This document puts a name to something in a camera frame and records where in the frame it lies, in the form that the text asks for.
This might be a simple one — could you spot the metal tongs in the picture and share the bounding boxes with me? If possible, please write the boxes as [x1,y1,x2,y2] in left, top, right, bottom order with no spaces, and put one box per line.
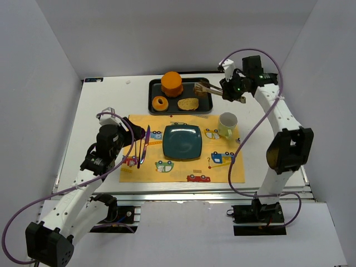
[209,84,223,96]

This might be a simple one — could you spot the brown bread slice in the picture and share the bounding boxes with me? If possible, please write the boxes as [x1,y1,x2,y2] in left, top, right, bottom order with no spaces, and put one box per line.
[177,98,199,111]

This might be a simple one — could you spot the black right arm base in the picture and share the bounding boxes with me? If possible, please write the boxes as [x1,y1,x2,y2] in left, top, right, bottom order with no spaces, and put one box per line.
[226,199,286,236]

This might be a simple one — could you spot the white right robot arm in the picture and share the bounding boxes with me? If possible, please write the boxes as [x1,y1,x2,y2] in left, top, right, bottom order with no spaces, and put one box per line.
[219,56,314,205]

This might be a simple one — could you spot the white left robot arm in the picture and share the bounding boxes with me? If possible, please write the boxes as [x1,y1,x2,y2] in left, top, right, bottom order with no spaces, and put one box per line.
[25,114,149,266]

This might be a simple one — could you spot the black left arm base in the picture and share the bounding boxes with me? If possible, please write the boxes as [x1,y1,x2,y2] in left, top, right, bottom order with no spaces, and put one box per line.
[87,194,141,234]

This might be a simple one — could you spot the light green mug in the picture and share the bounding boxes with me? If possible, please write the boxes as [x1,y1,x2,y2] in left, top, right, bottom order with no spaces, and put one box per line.
[217,112,238,140]

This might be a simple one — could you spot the black baking tray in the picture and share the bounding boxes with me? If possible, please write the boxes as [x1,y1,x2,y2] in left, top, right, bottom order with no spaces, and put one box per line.
[148,77,213,115]

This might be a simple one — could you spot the orange bagel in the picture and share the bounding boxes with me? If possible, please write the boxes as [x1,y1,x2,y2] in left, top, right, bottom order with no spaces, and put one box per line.
[152,96,169,112]

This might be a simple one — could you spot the teal square plate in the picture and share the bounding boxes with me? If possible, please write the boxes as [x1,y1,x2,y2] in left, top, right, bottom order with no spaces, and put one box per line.
[162,125,202,161]

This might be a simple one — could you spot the small dark label sticker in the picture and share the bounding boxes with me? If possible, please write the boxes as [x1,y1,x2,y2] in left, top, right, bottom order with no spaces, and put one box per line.
[84,77,103,83]

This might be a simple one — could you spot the yellow cartoon placemat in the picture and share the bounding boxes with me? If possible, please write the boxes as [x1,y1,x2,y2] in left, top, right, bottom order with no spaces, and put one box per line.
[120,115,245,183]

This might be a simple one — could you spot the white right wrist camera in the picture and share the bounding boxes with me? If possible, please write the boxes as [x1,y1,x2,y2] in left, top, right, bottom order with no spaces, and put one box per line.
[217,59,236,82]

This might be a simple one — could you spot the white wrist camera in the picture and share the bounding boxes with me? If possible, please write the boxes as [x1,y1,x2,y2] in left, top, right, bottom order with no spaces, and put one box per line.
[96,107,121,126]
[217,59,236,82]

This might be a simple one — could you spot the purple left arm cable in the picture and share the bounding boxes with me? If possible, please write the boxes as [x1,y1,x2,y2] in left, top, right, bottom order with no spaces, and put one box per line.
[1,112,147,265]

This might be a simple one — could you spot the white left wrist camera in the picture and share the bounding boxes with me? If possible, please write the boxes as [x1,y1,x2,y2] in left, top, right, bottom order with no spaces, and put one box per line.
[96,107,121,126]

